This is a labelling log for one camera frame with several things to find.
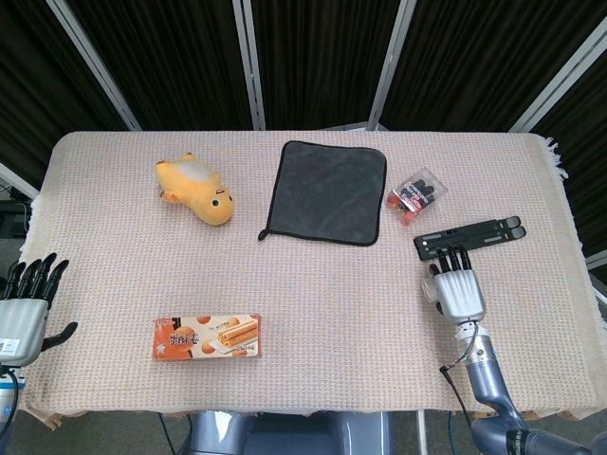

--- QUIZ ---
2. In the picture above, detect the orange egg roll box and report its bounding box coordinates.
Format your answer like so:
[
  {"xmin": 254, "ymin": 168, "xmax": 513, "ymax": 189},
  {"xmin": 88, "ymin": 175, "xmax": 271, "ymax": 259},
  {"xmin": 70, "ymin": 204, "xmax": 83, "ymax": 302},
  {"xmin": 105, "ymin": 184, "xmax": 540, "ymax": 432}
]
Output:
[{"xmin": 151, "ymin": 313, "xmax": 263, "ymax": 361}]

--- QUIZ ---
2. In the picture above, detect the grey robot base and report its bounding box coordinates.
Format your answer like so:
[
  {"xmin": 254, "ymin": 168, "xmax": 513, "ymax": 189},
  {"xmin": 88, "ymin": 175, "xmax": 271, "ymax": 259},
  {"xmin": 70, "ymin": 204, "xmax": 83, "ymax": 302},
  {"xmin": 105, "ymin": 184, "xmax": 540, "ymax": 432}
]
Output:
[{"xmin": 188, "ymin": 410, "xmax": 395, "ymax": 455}]

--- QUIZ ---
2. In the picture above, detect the orange plush toy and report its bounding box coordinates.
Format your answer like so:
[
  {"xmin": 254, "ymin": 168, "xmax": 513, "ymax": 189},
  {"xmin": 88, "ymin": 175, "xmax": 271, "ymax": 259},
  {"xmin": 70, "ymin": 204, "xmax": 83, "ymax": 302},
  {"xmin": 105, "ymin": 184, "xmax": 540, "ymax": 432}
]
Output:
[{"xmin": 156, "ymin": 152, "xmax": 235, "ymax": 228}]

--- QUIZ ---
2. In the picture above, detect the clear pack of black items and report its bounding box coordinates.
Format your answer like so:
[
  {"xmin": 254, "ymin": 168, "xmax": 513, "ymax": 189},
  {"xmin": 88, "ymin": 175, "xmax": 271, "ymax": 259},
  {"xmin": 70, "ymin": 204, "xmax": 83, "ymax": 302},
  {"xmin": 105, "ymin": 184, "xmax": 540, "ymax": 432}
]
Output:
[{"xmin": 386, "ymin": 167, "xmax": 449, "ymax": 228}]

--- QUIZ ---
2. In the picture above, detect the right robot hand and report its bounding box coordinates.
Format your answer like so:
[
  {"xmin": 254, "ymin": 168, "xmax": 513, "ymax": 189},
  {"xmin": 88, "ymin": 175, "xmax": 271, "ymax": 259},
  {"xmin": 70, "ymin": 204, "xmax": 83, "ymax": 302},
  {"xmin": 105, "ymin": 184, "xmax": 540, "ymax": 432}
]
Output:
[{"xmin": 421, "ymin": 244, "xmax": 487, "ymax": 325}]

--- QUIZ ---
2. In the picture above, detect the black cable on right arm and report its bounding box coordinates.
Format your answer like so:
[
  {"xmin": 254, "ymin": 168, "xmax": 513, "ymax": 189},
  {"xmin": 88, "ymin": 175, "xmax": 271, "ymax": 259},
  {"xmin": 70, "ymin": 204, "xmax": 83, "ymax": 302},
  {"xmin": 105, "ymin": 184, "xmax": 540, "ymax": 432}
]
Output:
[{"xmin": 438, "ymin": 326, "xmax": 480, "ymax": 428}]

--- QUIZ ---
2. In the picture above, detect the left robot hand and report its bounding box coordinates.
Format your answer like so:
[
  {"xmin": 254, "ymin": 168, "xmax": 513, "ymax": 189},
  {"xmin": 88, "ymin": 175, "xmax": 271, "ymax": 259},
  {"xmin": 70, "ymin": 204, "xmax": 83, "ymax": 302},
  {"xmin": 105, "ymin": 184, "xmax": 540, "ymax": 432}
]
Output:
[{"xmin": 0, "ymin": 252, "xmax": 79, "ymax": 368}]

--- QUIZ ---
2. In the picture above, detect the black folding stand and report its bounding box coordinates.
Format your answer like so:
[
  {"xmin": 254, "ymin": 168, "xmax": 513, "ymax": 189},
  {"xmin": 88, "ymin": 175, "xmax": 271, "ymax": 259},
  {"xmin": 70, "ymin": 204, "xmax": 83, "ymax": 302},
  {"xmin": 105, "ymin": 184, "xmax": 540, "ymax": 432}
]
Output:
[{"xmin": 413, "ymin": 215, "xmax": 527, "ymax": 261}]

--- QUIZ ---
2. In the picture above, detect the white frame post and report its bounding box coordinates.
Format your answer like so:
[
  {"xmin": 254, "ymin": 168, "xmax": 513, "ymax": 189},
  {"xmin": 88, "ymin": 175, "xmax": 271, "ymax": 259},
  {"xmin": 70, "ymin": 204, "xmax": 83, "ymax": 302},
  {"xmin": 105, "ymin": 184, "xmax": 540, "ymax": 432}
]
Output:
[
  {"xmin": 366, "ymin": 0, "xmax": 418, "ymax": 132},
  {"xmin": 506, "ymin": 18, "xmax": 607, "ymax": 134},
  {"xmin": 46, "ymin": 0, "xmax": 142, "ymax": 132},
  {"xmin": 231, "ymin": 0, "xmax": 267, "ymax": 131}
]

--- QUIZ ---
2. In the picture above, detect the beige woven tablecloth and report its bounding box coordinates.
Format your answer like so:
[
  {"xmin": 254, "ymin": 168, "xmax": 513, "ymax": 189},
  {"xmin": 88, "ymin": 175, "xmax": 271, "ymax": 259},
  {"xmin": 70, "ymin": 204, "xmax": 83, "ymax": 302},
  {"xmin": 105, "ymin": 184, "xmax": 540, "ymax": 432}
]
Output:
[{"xmin": 15, "ymin": 130, "xmax": 607, "ymax": 421}]

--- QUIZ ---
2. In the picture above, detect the black curtain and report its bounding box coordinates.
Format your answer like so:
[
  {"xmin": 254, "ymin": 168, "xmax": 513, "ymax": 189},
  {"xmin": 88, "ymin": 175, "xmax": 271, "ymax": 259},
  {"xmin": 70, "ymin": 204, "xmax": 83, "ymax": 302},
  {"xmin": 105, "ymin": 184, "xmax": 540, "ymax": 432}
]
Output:
[{"xmin": 0, "ymin": 0, "xmax": 607, "ymax": 191}]

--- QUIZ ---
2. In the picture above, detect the grey microfibre cloth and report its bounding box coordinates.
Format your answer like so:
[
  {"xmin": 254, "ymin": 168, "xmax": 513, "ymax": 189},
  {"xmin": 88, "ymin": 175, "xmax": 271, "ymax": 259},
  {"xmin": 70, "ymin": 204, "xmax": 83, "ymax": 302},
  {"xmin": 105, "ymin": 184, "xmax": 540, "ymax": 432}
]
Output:
[{"xmin": 257, "ymin": 140, "xmax": 388, "ymax": 247}]

